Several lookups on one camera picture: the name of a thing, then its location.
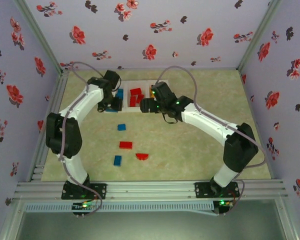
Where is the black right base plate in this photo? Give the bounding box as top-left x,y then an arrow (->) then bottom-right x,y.
194,181 -> 241,200

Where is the grey right arm cable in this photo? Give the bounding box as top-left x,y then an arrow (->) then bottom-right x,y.
154,65 -> 267,217

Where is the aluminum frame leg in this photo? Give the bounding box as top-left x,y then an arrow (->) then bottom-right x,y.
274,198 -> 300,240
0,198 -> 26,240

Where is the grey left arm cable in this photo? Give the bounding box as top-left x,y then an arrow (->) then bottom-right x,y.
58,61 -> 106,217

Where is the aluminum side rail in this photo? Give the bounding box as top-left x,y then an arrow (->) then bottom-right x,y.
27,71 -> 70,183

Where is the black right camera cable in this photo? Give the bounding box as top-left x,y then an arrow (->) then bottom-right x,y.
162,112 -> 179,124

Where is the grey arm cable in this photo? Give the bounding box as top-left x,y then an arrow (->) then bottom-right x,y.
154,65 -> 267,217
58,61 -> 106,217

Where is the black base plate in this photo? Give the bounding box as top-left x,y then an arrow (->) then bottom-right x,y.
194,181 -> 241,200
61,181 -> 108,201

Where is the aluminum frame post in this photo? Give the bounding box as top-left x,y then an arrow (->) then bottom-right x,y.
236,0 -> 284,72
13,0 -> 69,76

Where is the white slotted cable duct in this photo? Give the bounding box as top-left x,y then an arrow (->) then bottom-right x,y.
23,201 -> 215,214

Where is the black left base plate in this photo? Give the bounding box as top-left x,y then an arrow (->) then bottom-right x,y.
61,181 -> 108,201

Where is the aluminum mounting rail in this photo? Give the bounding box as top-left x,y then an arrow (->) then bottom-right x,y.
13,179 -> 288,201

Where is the controller circuit board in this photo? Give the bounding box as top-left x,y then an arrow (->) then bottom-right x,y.
213,199 -> 235,215
72,201 -> 98,214

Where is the right controller circuit board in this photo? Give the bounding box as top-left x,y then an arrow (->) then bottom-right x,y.
213,199 -> 235,215

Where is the left controller circuit board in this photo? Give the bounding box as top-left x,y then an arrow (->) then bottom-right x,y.
72,201 -> 98,214

